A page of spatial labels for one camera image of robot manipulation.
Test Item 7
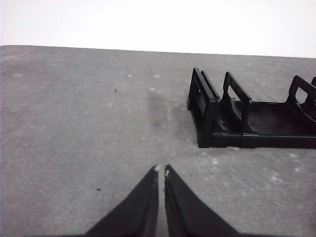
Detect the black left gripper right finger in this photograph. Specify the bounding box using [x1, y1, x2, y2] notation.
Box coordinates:
[163, 163, 240, 236]

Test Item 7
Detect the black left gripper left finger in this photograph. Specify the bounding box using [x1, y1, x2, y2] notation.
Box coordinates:
[86, 164, 159, 236]

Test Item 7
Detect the black plate rack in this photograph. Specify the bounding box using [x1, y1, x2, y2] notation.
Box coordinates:
[186, 67, 316, 149]

